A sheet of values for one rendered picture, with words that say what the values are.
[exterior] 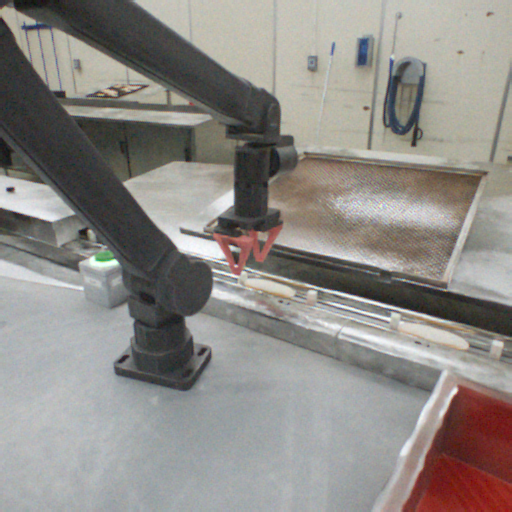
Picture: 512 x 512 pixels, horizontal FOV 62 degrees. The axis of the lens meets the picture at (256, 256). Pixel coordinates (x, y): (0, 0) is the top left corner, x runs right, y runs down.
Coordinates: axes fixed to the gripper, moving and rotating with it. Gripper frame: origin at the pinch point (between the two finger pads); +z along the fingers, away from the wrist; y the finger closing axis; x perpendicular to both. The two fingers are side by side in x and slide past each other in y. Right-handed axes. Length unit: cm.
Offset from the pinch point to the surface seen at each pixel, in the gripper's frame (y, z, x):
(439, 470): 18.5, 8.9, 36.2
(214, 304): 6.3, 6.1, -2.6
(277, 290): -1.7, 4.4, 5.1
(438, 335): -1.9, 4.2, 31.7
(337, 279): -18.7, 7.3, 9.8
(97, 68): -370, -48, -482
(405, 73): -364, -46, -67
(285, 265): -19.1, 7.4, -2.3
